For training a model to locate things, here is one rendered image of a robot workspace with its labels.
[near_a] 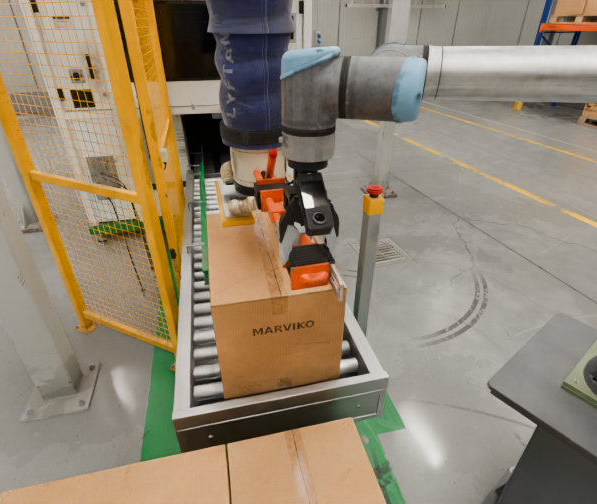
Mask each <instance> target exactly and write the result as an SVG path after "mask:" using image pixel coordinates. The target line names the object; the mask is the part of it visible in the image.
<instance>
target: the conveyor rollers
mask: <svg viewBox="0 0 597 504"><path fill-rule="evenodd" d="M219 180H222V177H219V178H206V179H204V181H205V198H206V214H207V215H210V214H220V213H219V207H218V201H217V195H216V189H215V183H214V182H215V181H219ZM194 187H195V188H194V196H195V197H194V201H200V179H194ZM194 206H195V207H194V211H195V212H194V217H195V218H194V223H195V224H194V229H195V231H194V236H195V238H194V243H200V242H201V211H200V203H197V204H194ZM194 252H195V254H194V260H195V263H194V269H195V272H194V279H195V282H194V290H195V292H201V293H194V298H193V299H194V301H195V304H200V303H207V302H210V287H209V285H204V273H203V272H202V246H196V247H194ZM199 281H200V282H199ZM203 291H208V292H203ZM193 312H194V314H195V316H196V317H197V316H204V315H210V314H211V308H210V303H208V304H201V305H194V310H193ZM193 326H194V328H195V330H202V329H208V328H214V327H213V321H212V316H208V317H202V318H195V319H194V323H193ZM193 341H194V343H195V345H202V344H208V343H214V342H216V340H215V334H214V330H211V331H204V332H198V333H194V338H193ZM349 352H350V346H349V343H348V341H342V353H341V355H342V354H348V353H349ZM193 357H194V360H195V362H200V361H206V360H211V359H217V358H218V353H217V347H216V346H209V347H203V348H197V349H194V354H193ZM357 370H358V363H357V360H356V358H355V357H352V358H347V359H341V365H340V374H343V373H348V372H354V371H357ZM193 376H194V378H195V380H196V381H197V380H202V379H208V378H214V377H219V376H221V373H220V366H219V362H218V363H212V364H206V365H201V366H195V367H194V372H193ZM193 396H194V399H195V401H200V400H206V399H211V398H216V397H222V396H224V392H223V386H222V381H220V382H215V383H209V384H204V385H198V386H194V392H193Z"/></svg>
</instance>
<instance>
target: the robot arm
mask: <svg viewBox="0 0 597 504"><path fill-rule="evenodd" d="M340 54H341V50H340V48H339V47H337V46H330V47H316V48H305V49H296V50H290V51H287V52H286V53H285V54H284V55H283V56H282V60H281V76H280V80H281V100H282V134H283V136H282V137H279V142H280V143H282V155H283V156H284V157H285V158H287V159H288V166H289V167H290V168H292V169H293V180H292V181H291V182H283V207H284V209H285V212H284V213H283V214H282V215H281V217H280V220H279V256H280V259H281V262H282V265H285V264H286V263H287V262H288V261H289V254H290V252H291V251H292V244H293V242H294V241H295V240H296V239H297V237H298V235H299V231H298V229H297V228H296V226H295V225H294V223H295V222H296V223H299V224H300V226H301V227H302V226H304V227H305V232H306V234H307V235H308V236H319V235H322V236H323V237H325V239H324V242H325V244H326V246H327V248H328V250H329V251H330V253H331V254H332V256H333V257H334V254H335V251H336V247H337V241H338V235H339V217H338V215H337V213H336V211H335V210H334V206H333V204H332V203H330V202H331V200H330V199H329V198H328V196H327V190H326V188H325V184H324V180H323V176H322V173H321V172H318V170H322V169H324V168H326V167H327V166H328V160H329V159H331V158H332V157H333V156H334V150H335V129H336V119H354V120H372V121H390V122H396V123H403V122H413V121H415V120H416V119H417V118H418V115H419V110H420V104H421V101H424V100H471V101H520V102H570V103H597V45H573V46H432V45H404V44H402V43H399V42H389V43H385V44H383V45H381V46H379V47H378V48H376V49H375V50H374V51H373V52H372V53H371V55H370V56H369V57H368V56H340ZM290 184H293V185H290ZM583 376H584V379H585V382H586V384H587V385H588V387H589V388H590V390H591V391H592V392H593V393H594V394H595V395H596V396H597V355H596V356H594V357H592V358H591V359H590V360H589V361H588V362H587V364H586V365H585V367H584V370H583Z"/></svg>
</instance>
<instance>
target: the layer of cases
mask: <svg viewBox="0 0 597 504"><path fill-rule="evenodd" d="M227 450H228V456H227ZM227 450H226V445H225V444H224V445H219V446H214V447H210V448H205V449H200V450H196V451H191V452H186V453H181V454H177V455H172V456H167V457H163V458H158V459H153V460H149V461H144V462H139V463H135V464H130V465H125V466H121V467H116V468H111V469H107V470H102V471H97V472H93V473H88V474H83V475H79V476H74V477H69V478H65V479H60V480H55V481H50V482H46V483H41V484H36V485H32V486H27V487H22V488H18V489H13V490H8V491H4V492H2V493H1V495H0V504H386V501H385V499H384V496H383V494H382V491H381V489H380V486H379V484H378V481H377V479H376V476H375V474H374V471H373V469H372V466H371V464H370V461H369V459H368V456H367V454H366V451H365V449H364V446H363V444H362V441H361V439H360V436H359V434H358V431H357V429H356V426H355V424H354V421H353V419H352V417H350V418H345V419H341V420H336V421H331V422H327V423H322V424H317V425H312V426H308V427H303V428H298V429H294V430H289V431H284V432H280V433H275V434H270V435H266V436H261V437H256V438H252V439H247V440H242V441H238V442H233V443H228V444H227Z"/></svg>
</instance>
